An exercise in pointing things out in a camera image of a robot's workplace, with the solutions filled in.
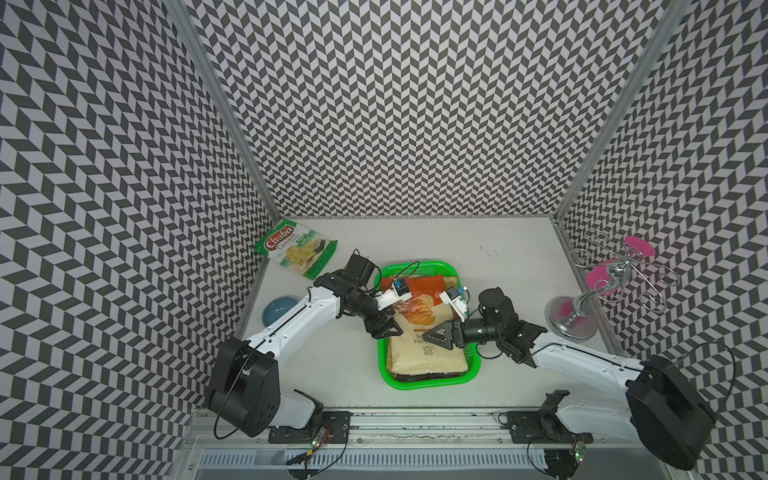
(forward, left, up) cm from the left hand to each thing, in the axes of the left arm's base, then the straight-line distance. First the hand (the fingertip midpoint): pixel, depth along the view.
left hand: (392, 322), depth 79 cm
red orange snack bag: (+4, -9, -1) cm, 10 cm away
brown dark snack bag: (-12, -10, -5) cm, 16 cm away
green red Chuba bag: (+34, +36, -9) cm, 50 cm away
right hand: (-6, -10, +1) cm, 11 cm away
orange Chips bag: (-9, -6, +1) cm, 11 cm away
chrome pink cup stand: (+6, -54, +12) cm, 56 cm away
